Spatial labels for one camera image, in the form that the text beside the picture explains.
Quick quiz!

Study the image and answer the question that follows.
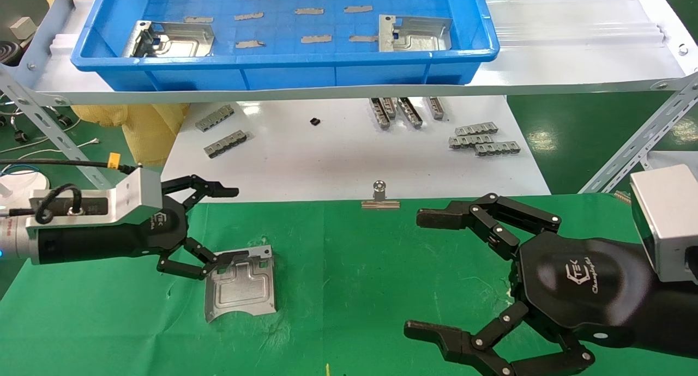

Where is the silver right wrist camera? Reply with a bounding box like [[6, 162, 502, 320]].
[[629, 164, 698, 283]]

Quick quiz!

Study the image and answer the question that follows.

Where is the black cable yellow tag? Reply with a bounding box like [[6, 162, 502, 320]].
[[0, 152, 142, 175]]

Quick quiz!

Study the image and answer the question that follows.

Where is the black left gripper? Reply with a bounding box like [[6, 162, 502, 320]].
[[143, 174, 250, 282]]

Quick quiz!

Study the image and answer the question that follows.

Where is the grey metal rack frame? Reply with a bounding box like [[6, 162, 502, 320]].
[[0, 0, 698, 203]]

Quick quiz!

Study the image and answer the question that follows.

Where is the white cable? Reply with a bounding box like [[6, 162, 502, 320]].
[[0, 138, 101, 169]]

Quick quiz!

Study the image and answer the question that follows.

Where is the white corrugated shelf board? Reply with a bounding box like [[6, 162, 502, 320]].
[[33, 0, 698, 105]]

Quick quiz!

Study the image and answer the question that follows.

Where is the silver binder clip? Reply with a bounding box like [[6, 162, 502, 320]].
[[361, 180, 401, 210]]

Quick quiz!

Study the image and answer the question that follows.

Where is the metal bracket left in tray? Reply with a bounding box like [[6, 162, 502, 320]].
[[122, 21, 216, 58]]

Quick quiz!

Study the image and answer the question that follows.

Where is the curved-edge sheet metal bracket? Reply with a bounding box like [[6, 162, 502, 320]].
[[204, 245, 278, 324]]

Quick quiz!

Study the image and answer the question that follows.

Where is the black coiled object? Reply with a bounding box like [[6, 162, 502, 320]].
[[0, 40, 23, 67]]

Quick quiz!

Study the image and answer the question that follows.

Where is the flat sheet metal bracket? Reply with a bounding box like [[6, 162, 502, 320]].
[[378, 15, 454, 53]]

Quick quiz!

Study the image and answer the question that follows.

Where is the small grey box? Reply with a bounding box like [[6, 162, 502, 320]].
[[9, 16, 38, 39]]

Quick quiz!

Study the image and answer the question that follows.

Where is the green table cloth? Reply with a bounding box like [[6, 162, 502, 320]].
[[0, 193, 698, 376]]

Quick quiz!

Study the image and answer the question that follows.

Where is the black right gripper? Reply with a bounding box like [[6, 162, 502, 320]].
[[404, 193, 656, 376]]

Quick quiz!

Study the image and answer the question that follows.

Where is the yellow mesh bag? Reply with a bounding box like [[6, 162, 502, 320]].
[[71, 103, 191, 167]]

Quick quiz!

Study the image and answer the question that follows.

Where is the blue plastic tray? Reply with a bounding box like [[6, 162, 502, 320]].
[[71, 0, 500, 92]]

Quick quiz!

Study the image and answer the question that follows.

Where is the white slab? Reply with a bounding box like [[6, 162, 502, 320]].
[[645, 150, 698, 173]]

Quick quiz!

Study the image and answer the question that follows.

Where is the white round base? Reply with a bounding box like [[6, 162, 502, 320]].
[[0, 169, 44, 205]]

